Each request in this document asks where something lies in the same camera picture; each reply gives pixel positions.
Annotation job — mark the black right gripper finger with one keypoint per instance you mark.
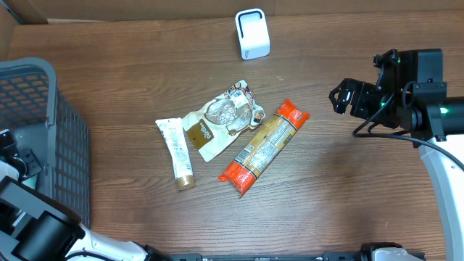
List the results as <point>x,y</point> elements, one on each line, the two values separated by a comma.
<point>337,100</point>
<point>347,85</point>

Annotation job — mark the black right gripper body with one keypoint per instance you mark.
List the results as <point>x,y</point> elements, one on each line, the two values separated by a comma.
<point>367,101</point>

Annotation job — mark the orange spaghetti package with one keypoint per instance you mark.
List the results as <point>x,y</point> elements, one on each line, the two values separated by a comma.
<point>264,147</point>

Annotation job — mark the white shampoo tube gold cap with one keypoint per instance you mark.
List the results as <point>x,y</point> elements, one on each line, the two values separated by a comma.
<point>172,132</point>

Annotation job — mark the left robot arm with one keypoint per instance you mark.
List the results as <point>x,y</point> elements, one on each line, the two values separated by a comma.
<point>35,227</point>

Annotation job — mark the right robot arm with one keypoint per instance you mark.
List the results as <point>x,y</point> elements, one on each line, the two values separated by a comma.
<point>410,97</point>

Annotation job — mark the white barcode scanner stand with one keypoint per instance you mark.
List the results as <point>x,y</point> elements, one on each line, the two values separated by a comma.
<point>253,35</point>

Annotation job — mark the beige cookie pouch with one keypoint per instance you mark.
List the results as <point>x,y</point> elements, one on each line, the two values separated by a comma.
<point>220,121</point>

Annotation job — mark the grey plastic shopping basket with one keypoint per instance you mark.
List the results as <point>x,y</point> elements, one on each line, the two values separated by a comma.
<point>42,119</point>

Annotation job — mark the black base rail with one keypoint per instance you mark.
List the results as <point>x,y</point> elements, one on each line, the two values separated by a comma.
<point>326,256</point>

